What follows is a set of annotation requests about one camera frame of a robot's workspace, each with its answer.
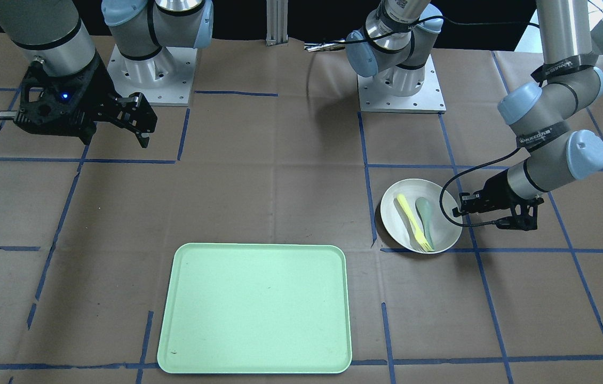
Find pale green plastic spoon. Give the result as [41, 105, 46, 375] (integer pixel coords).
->
[416, 197, 435, 248]

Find aluminium frame post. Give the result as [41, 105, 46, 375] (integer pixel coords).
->
[265, 0, 289, 47]

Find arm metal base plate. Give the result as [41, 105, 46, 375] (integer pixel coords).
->
[107, 46, 200, 107]
[357, 55, 447, 114]

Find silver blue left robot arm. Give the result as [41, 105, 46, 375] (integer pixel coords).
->
[340, 1, 603, 230]

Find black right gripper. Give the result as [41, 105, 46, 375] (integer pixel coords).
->
[13, 53, 158, 148]

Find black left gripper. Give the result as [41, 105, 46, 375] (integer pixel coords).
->
[452, 172, 517, 217]

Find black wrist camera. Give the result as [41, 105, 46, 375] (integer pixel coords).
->
[494, 197, 544, 231]

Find light green plastic tray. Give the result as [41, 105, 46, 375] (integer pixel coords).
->
[157, 243, 353, 374]

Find yellow plastic fork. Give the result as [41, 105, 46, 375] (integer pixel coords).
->
[396, 194, 434, 252]

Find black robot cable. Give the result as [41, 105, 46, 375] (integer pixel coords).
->
[439, 148, 526, 229]

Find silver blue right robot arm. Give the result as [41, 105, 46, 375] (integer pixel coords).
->
[0, 1, 214, 148]

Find cream round plate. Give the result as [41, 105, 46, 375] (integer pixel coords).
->
[380, 178, 463, 254]

